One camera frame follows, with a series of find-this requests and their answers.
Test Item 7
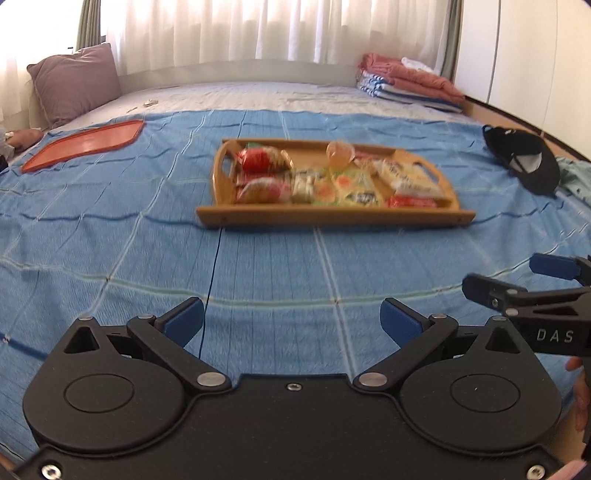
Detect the folded salmon pink blanket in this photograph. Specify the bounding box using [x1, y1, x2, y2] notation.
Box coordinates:
[359, 53, 466, 101]

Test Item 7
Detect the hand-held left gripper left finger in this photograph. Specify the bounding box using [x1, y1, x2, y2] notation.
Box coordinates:
[60, 296, 232, 395]

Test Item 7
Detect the folded blue striped towel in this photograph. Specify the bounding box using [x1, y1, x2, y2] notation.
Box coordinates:
[356, 69, 464, 113]

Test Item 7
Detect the small pale snack packet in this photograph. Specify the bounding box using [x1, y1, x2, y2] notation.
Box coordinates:
[291, 171, 317, 204]

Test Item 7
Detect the white sheer curtain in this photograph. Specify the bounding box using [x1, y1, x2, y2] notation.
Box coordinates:
[104, 0, 451, 77]
[0, 0, 84, 130]

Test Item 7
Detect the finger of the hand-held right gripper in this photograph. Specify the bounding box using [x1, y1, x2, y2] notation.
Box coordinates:
[462, 273, 591, 319]
[529, 253, 591, 281]

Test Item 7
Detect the black cap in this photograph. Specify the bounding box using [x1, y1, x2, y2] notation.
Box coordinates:
[482, 124, 561, 195]

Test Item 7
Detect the green cloth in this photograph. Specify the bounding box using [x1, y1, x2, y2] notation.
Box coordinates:
[554, 156, 591, 204]

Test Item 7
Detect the brown plush toy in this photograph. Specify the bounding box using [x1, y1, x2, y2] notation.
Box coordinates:
[7, 128, 46, 151]

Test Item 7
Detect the blue checked blanket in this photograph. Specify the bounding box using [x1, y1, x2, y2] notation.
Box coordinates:
[0, 108, 591, 462]

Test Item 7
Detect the red biscuit packet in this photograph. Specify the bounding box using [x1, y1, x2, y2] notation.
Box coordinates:
[235, 147, 294, 174]
[236, 178, 293, 204]

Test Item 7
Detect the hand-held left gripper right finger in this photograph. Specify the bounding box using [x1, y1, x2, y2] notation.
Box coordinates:
[352, 298, 532, 394]

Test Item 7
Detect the wooden tray with handles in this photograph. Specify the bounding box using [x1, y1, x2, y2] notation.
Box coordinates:
[196, 137, 476, 230]

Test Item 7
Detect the clear jelly cup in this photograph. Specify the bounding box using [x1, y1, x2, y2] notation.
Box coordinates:
[326, 141, 356, 167]

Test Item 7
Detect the grey green curtain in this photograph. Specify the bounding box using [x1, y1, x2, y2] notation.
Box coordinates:
[438, 0, 464, 88]

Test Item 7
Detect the white wardrobe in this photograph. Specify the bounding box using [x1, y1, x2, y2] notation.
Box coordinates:
[455, 0, 591, 139]

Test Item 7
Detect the white snack packet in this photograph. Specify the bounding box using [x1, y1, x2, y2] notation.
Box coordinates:
[372, 158, 444, 199]

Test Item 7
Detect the red snack bar packet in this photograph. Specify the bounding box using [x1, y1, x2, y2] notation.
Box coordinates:
[387, 195, 437, 209]

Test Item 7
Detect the purple pillow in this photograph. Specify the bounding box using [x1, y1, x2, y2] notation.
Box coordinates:
[27, 43, 123, 130]

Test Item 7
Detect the white patterned bed sheet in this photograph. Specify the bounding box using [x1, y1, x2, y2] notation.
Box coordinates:
[46, 80, 472, 139]

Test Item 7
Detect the person's right hand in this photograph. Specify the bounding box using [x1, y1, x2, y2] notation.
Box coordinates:
[564, 355, 591, 435]

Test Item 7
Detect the wooden bed frame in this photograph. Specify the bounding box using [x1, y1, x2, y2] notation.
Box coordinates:
[462, 95, 591, 162]

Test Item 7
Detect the red plastic tray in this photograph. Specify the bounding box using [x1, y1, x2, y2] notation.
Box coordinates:
[21, 119, 145, 174]

